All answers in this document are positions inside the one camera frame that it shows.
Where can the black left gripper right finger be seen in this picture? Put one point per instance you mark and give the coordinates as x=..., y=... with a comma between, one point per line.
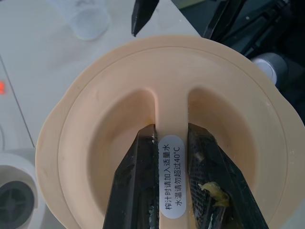
x=219, y=167

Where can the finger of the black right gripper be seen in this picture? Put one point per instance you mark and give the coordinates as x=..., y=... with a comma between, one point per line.
x=143, y=14
x=218, y=16

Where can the beige blender lid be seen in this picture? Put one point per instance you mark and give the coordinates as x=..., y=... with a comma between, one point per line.
x=166, y=71

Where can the white device with red light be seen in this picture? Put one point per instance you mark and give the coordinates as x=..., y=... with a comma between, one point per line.
x=14, y=119

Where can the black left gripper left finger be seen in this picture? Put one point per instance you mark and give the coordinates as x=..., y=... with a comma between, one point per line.
x=133, y=186

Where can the white blender base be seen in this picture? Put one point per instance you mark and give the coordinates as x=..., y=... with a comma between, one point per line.
x=16, y=198

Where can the clear plastic cup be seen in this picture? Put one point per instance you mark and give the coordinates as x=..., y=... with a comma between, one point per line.
x=85, y=21

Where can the grey cylinder with white end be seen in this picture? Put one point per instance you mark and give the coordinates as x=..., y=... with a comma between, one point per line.
x=271, y=64

